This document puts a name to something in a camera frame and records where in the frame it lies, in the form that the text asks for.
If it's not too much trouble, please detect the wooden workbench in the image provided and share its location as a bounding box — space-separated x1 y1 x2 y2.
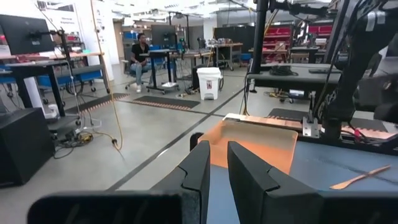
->
183 42 244 71

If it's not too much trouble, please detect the silver metal bracket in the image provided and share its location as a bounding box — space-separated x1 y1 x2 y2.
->
302 116 320 138

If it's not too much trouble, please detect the yellow hanging cable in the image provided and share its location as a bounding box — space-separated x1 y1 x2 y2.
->
90 0 125 152

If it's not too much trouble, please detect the grey-blue table mat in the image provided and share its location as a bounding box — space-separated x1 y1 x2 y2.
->
206 139 398 224

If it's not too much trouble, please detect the dark office desk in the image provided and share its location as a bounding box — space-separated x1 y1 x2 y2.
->
0 51 105 119

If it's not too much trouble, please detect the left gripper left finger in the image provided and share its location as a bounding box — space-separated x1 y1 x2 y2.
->
151 140 211 224

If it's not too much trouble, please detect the orange plastic bin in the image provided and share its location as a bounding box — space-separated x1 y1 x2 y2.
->
197 119 299 175

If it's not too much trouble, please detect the floor cable tangle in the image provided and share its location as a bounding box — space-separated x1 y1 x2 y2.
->
52 129 94 159

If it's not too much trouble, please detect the black box cabinet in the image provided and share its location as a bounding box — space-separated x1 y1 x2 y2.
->
0 107 56 189

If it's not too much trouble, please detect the black table clamp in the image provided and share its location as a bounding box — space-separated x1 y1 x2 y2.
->
189 132 205 152

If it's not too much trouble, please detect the black striped floor mat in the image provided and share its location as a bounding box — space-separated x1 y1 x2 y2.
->
267 107 312 122
63 92 130 116
129 95 201 112

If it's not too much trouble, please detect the white trash bin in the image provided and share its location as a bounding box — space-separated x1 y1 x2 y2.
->
196 67 222 101

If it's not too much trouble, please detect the black computer monitor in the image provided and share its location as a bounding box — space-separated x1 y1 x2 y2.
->
150 24 178 50
0 14 56 56

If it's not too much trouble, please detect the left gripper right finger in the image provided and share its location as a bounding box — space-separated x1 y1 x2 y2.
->
226 141 322 224

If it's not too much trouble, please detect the black standing desk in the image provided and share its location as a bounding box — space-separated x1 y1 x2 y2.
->
139 49 181 95

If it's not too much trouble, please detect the black cable coil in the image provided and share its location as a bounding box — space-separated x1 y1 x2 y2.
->
269 65 299 77

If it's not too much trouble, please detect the black rig post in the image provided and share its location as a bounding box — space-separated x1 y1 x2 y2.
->
250 0 270 75

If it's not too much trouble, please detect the black aluminium rig frame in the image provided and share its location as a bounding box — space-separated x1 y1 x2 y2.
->
292 130 398 156

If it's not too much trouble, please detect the red storage bin shelf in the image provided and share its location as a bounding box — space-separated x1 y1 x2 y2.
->
263 24 334 48

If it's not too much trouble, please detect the grey neighbouring table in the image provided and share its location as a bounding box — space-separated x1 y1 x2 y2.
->
247 62 343 93

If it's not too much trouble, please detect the person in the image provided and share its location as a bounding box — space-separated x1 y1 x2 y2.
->
129 32 153 93

